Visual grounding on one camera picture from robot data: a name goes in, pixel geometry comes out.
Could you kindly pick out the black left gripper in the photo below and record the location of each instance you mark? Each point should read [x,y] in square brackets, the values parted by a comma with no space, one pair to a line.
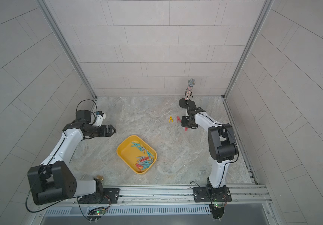
[104,133]

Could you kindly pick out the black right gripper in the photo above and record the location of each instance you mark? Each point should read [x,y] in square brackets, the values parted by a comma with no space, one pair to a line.
[184,123]

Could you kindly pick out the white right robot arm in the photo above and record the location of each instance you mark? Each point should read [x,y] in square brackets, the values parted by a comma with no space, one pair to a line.
[222,145]

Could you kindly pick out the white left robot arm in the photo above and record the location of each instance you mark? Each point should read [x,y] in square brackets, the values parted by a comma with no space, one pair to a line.
[52,181]

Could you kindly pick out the yellow plastic storage box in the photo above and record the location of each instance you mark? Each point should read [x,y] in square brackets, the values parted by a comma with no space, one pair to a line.
[137,154]

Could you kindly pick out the glittery stand with black base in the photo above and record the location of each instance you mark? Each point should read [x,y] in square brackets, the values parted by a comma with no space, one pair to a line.
[188,93]

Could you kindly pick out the brass round knob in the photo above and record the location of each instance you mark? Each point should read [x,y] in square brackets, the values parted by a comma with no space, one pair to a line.
[99,177]

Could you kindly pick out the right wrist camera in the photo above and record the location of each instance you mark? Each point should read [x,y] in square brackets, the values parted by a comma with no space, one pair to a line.
[190,106]

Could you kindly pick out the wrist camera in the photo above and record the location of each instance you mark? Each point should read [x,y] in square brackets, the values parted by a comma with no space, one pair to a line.
[83,115]
[190,106]

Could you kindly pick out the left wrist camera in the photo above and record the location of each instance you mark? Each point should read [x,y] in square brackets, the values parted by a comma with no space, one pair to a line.
[83,115]

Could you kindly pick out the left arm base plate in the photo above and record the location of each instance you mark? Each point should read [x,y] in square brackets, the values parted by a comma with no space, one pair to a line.
[109,196]

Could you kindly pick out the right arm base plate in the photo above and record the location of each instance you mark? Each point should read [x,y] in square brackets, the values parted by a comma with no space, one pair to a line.
[212,195]

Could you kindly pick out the aluminium front rail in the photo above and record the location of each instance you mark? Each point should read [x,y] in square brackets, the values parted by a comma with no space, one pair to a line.
[125,195]

